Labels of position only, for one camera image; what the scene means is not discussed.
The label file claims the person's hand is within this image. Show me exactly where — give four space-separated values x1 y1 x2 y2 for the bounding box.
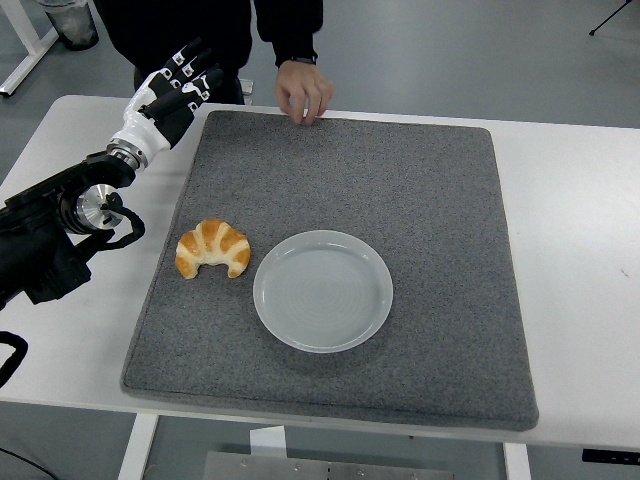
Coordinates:
274 59 335 126

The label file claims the round grey plate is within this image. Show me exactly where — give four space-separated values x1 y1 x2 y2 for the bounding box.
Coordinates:
252 229 395 355

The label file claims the black mesh waste bin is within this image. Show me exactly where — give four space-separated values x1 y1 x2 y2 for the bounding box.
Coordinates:
39 0 100 51

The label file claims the white table bracket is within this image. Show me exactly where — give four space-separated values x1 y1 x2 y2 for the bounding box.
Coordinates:
248 425 287 459

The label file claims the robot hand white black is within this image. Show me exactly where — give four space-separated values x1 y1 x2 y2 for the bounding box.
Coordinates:
110 37 225 157

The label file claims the white desk leg frame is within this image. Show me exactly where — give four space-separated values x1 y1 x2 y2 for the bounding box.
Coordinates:
0 0 60 99

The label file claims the grey felt mat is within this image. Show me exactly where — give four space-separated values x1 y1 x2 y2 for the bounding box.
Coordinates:
119 109 541 432

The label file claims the black floor cable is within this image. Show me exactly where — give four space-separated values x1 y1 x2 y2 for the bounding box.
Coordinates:
0 437 51 480

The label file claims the black table control panel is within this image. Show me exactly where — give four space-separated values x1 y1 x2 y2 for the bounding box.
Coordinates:
582 448 640 464

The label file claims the person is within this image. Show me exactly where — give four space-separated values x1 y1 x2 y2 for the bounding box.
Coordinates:
94 0 325 106

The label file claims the black tripod leg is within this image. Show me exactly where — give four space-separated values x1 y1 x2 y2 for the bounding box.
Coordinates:
588 0 640 37

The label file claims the golden croissant bread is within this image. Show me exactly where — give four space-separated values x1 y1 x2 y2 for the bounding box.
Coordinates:
174 218 252 280

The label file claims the white table leg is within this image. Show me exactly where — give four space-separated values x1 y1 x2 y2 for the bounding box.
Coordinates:
117 413 160 480
502 442 532 480

